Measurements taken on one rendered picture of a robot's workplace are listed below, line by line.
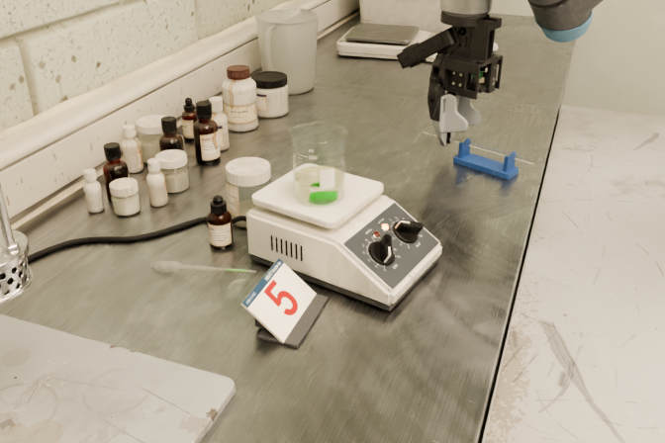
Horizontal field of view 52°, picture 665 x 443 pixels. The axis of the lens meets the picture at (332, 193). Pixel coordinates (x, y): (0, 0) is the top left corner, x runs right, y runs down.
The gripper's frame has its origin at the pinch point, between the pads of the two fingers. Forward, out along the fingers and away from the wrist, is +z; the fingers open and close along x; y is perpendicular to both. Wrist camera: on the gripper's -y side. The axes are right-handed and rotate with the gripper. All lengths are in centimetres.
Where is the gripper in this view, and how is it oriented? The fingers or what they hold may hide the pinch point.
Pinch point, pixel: (442, 135)
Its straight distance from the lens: 112.3
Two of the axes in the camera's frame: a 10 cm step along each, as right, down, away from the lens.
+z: 0.0, 8.9, 4.5
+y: 7.5, 3.0, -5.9
